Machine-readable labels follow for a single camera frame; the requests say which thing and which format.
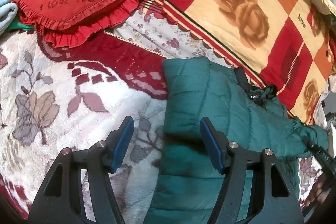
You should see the green puffer jacket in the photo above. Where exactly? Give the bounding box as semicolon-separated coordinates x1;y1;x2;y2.
143;56;329;224

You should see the small floral bed sheet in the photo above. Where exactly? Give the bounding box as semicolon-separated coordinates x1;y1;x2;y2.
112;9;229;67

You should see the red cream rose blanket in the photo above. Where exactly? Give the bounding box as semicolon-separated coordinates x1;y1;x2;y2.
144;0;334;124

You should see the light blue cloth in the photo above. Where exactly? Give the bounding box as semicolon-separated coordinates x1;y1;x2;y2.
0;0;18;35

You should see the white floral plush blanket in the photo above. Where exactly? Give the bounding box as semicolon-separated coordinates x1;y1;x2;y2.
1;32;167;223

